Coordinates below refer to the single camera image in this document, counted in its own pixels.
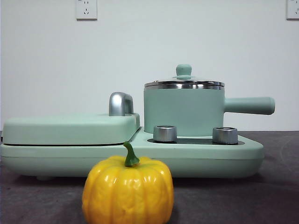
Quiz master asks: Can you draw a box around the mint green breakfast maker base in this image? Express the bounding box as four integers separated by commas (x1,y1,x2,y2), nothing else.
0,127,265,182

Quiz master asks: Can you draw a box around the yellow toy pumpkin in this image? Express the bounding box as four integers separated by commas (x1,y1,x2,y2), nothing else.
81,141,175,224

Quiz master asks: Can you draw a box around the mint green griddle cover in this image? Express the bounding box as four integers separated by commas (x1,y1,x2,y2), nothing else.
1,112,141,147

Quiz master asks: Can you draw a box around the white wall socket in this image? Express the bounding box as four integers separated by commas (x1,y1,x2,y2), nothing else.
76,0,98,21
286,0,299,21

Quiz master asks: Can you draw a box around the mint green pot with handle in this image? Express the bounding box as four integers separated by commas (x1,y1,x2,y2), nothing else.
143,81,276,139

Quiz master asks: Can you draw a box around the silver griddle cover handle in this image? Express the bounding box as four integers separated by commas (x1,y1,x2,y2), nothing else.
108,92,135,117

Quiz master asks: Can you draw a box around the black control panel strip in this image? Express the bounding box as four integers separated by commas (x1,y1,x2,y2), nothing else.
147,137,239,145

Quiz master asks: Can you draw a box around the silver control knob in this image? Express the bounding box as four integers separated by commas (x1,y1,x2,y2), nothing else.
212,127,239,144
153,125,178,143

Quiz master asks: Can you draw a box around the glass lid with mint knob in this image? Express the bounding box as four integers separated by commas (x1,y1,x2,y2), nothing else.
144,64,225,90

